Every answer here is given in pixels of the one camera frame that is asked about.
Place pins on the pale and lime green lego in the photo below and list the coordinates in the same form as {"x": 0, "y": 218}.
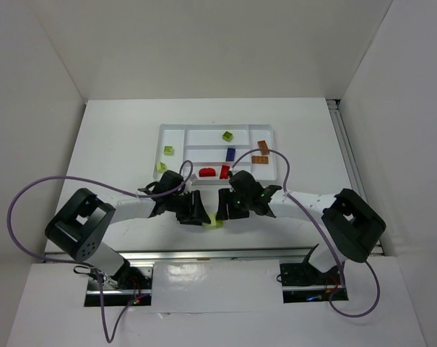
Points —
{"x": 214, "y": 223}

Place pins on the red curved lego piece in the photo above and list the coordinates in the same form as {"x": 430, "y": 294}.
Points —
{"x": 207, "y": 172}

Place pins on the aluminium rail right side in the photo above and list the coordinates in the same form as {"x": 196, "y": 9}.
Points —
{"x": 351, "y": 166}

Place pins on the white divided sorting tray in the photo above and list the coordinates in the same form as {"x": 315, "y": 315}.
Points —
{"x": 204, "y": 147}

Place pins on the red lego brick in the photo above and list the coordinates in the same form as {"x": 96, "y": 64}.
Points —
{"x": 224, "y": 172}

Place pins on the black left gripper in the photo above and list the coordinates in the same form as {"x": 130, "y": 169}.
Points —
{"x": 195, "y": 207}

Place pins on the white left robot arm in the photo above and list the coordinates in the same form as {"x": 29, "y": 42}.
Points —
{"x": 79, "y": 226}

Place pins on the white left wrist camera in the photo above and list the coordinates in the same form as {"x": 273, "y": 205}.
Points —
{"x": 194, "y": 179}

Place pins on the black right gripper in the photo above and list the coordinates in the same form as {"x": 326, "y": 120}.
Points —
{"x": 226, "y": 204}

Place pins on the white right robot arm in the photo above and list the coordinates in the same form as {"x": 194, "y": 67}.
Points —
{"x": 310, "y": 207}

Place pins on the orange lego brick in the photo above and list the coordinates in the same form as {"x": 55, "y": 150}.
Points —
{"x": 263, "y": 147}

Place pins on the lime green square lego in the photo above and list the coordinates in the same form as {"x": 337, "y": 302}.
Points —
{"x": 161, "y": 167}
{"x": 168, "y": 150}

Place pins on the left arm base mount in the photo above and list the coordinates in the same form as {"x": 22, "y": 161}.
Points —
{"x": 137, "y": 287}

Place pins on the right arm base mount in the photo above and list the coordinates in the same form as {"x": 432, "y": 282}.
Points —
{"x": 302, "y": 283}

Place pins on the dark green square lego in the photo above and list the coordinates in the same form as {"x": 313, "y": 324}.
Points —
{"x": 227, "y": 136}

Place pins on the aluminium rail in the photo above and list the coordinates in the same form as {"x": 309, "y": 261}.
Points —
{"x": 351, "y": 166}
{"x": 228, "y": 254}

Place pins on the aluminium rail front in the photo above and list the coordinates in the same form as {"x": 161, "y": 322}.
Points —
{"x": 228, "y": 254}

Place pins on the purple lego plate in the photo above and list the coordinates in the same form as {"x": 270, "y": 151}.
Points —
{"x": 230, "y": 154}

